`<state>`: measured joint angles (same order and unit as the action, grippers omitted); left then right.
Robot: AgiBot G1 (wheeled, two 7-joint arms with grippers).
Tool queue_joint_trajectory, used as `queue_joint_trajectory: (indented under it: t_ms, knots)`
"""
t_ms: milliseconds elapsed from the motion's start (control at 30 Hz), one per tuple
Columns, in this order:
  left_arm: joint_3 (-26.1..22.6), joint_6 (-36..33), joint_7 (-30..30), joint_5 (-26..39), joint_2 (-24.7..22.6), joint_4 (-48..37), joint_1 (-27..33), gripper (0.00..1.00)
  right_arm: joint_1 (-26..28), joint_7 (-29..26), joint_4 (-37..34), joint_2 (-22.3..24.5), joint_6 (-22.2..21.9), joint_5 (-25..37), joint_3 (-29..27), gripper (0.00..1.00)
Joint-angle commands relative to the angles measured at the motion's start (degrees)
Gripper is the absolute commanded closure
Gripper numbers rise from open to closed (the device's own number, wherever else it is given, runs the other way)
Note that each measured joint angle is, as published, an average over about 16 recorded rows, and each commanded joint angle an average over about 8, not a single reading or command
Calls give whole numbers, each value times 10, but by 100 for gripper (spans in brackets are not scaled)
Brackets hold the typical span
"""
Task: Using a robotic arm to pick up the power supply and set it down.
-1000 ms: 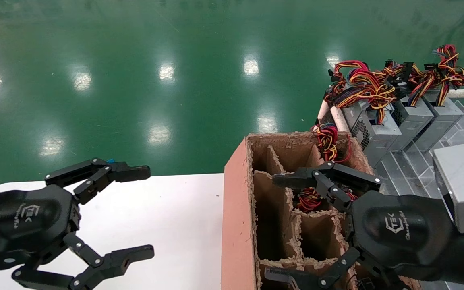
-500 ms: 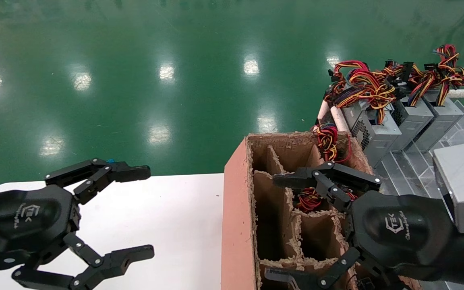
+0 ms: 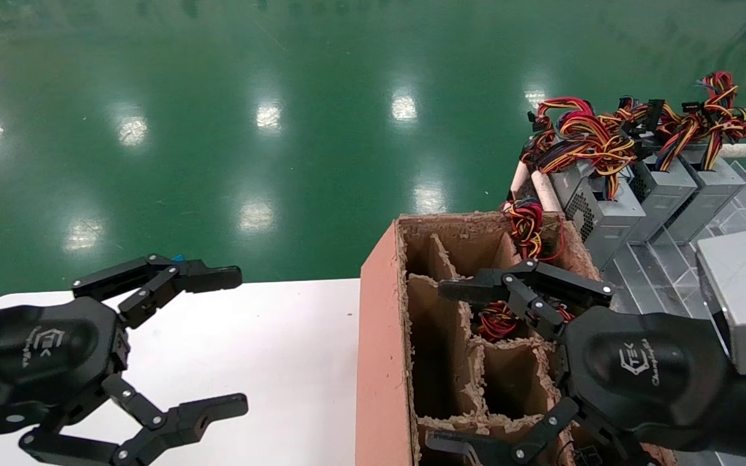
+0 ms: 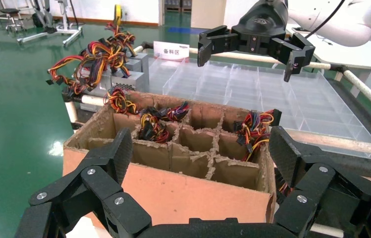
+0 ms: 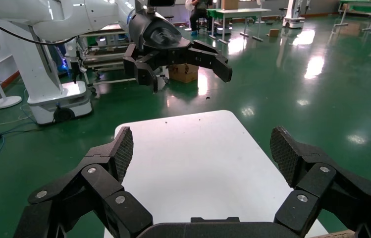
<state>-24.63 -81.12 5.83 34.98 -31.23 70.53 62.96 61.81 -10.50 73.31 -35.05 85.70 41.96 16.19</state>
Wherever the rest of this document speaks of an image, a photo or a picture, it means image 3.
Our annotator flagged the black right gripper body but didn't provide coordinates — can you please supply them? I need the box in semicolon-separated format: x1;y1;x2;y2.
551;306;734;452

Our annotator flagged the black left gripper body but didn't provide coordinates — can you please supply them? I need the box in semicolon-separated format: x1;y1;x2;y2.
0;296;131;436

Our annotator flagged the brown cardboard box with dividers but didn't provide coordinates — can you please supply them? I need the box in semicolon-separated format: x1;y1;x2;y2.
356;212;678;466

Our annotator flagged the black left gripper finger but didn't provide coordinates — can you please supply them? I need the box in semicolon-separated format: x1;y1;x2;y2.
19;374;249;466
72;254;244;329

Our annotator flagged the pinkish white tube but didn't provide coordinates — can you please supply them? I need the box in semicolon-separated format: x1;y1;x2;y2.
532;170;563;213
508;161;533;203

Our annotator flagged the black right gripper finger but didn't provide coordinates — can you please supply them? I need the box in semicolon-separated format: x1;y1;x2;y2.
438;259;613;340
425;396;665;466

